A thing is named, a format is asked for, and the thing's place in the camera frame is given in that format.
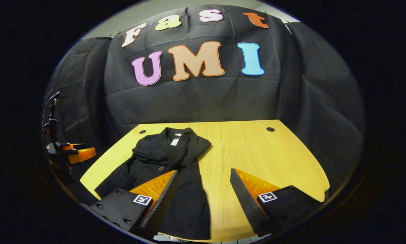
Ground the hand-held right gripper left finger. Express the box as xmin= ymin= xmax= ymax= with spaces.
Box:
xmin=88 ymin=169 xmax=179 ymax=236

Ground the black button jacket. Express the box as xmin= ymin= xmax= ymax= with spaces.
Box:
xmin=94 ymin=127 xmax=212 ymax=240

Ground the black backdrop cloth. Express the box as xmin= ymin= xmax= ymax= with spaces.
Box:
xmin=41 ymin=4 xmax=365 ymax=200

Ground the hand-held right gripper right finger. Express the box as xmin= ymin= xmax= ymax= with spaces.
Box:
xmin=229 ymin=168 xmax=325 ymax=237

